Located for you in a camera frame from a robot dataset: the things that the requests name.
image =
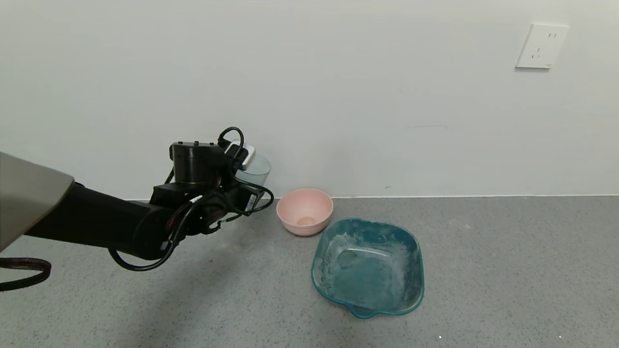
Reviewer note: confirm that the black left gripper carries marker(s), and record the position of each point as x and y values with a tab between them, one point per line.
251	203

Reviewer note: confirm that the clear ribbed plastic cup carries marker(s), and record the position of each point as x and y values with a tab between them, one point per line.
258	171

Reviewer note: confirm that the black and silver left robot arm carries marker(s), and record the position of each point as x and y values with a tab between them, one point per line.
96	217

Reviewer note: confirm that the pink bowl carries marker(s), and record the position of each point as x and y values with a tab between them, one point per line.
304	208

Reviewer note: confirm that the beige powder heap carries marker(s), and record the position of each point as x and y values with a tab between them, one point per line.
305	221

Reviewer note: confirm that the white powder residue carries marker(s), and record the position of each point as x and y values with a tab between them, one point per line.
338	241

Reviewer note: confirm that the teal square plastic basin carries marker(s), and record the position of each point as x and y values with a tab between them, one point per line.
367	270

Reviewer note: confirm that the white wall socket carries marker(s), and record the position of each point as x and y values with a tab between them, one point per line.
542	46

